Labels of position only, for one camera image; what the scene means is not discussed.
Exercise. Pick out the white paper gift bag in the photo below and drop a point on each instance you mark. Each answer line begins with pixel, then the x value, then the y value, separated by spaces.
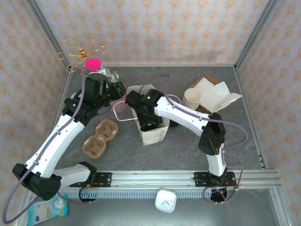
pixel 152 137

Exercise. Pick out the black plastic cup lid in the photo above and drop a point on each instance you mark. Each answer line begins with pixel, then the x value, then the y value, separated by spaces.
pixel 174 124

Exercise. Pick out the brown pulp cup carrier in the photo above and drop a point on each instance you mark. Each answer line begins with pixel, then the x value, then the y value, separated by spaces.
pixel 100 140

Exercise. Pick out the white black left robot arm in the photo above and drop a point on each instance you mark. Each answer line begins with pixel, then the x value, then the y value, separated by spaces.
pixel 58 139

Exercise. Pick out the blue wet wipes pack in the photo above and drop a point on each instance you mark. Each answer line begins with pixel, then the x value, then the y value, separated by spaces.
pixel 50 210

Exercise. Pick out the wrapped straws bundle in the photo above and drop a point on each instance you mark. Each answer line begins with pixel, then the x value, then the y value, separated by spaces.
pixel 115 76

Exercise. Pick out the pink plastic goblet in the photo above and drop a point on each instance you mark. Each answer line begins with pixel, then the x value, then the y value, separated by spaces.
pixel 93 64

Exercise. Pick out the white paper napkin pile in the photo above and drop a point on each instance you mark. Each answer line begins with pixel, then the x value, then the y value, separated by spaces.
pixel 217 93

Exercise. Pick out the white alarm clock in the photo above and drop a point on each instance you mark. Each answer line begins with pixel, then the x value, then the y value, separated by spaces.
pixel 165 201

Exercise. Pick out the aluminium table side rail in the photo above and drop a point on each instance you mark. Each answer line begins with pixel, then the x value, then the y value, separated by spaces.
pixel 61 97
pixel 250 117

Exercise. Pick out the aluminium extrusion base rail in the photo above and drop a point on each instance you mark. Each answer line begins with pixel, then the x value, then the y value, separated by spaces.
pixel 152 176

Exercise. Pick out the aluminium frame post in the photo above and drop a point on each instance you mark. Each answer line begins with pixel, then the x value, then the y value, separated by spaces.
pixel 256 30
pixel 44 28

